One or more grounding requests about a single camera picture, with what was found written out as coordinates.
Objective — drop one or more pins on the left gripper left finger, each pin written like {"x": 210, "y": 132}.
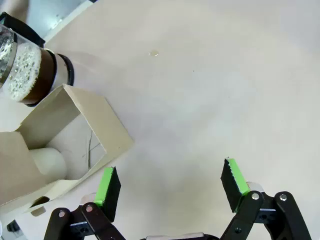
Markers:
{"x": 107, "y": 190}

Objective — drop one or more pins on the short white lidded paper cup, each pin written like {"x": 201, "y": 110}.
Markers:
{"x": 50, "y": 162}

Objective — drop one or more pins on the brown cardboard cup carrier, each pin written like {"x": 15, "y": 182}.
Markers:
{"x": 100, "y": 112}

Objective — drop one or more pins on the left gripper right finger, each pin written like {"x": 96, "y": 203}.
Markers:
{"x": 235, "y": 185}

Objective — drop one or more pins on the small pale spill spot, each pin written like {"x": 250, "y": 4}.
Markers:
{"x": 153, "y": 53}

